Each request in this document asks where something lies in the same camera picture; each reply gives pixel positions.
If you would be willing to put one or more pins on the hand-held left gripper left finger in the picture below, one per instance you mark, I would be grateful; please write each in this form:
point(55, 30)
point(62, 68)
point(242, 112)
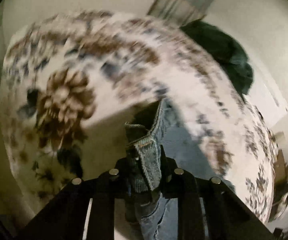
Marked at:
point(120, 177)

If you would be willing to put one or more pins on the green striped curtain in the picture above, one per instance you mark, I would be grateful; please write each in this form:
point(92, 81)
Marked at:
point(186, 0)

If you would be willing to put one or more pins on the blue denim pants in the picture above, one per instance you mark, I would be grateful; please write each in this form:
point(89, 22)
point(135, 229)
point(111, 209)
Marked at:
point(149, 160)

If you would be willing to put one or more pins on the white bed headboard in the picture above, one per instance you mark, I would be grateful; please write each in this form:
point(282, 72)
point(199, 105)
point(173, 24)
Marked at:
point(266, 95)

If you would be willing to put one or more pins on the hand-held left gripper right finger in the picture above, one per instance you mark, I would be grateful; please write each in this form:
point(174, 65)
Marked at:
point(169, 180)

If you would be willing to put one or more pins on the dark green plush blanket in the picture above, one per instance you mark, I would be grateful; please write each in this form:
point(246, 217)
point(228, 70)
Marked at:
point(224, 52)

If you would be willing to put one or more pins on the floral bed blanket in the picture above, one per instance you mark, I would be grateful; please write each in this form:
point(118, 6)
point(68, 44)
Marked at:
point(124, 62)

